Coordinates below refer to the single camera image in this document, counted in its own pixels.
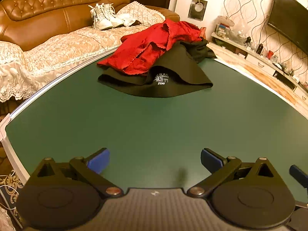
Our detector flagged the brown leather sofa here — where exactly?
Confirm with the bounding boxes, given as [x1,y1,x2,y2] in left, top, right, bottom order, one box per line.
[0,0,181,53]

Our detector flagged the white television cabinet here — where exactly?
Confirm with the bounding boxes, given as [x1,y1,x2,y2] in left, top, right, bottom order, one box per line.
[207,32,308,101]

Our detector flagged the white crumpled cloth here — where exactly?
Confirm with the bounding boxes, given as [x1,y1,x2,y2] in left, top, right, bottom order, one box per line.
[118,13,139,27]

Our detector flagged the cream lace cushion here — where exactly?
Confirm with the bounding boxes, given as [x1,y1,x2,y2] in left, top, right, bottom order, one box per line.
[116,1,166,27]

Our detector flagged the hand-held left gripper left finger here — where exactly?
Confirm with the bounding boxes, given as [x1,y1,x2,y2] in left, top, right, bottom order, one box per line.
[30,147,124,198]

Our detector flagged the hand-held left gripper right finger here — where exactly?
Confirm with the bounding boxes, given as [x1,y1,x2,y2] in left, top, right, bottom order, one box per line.
[186,148,281,198]

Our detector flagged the black pants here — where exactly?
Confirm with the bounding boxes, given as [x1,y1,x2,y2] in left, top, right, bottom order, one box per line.
[97,38,217,98]

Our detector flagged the red garment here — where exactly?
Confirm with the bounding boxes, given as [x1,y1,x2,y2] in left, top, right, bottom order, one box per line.
[97,20,205,75]

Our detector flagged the black flat television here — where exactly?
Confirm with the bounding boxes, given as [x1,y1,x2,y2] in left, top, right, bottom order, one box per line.
[268,0,308,51]

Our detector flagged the cream lace sofa cover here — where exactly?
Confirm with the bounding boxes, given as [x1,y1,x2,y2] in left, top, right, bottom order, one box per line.
[0,17,135,103]

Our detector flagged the white cable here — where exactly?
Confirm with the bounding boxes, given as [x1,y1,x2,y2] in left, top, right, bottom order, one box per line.
[0,171,21,210]

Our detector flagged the grey wall poster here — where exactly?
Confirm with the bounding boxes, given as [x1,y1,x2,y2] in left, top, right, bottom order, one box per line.
[188,0,208,21]

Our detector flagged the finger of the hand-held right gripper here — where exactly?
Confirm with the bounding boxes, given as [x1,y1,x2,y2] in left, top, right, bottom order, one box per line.
[289,164,308,186]

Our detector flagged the green framed table mat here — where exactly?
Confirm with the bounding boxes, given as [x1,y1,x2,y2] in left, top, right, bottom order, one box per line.
[0,50,308,222]

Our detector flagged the patterned rug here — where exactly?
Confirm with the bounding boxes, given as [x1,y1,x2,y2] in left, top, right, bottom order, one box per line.
[0,147,28,231]

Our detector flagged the lidded glass container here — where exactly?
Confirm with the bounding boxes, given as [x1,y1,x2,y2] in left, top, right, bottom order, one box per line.
[215,16,235,38]

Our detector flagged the white sneaker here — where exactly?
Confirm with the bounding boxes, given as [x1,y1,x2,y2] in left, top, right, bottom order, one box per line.
[89,3,113,30]
[105,3,124,28]

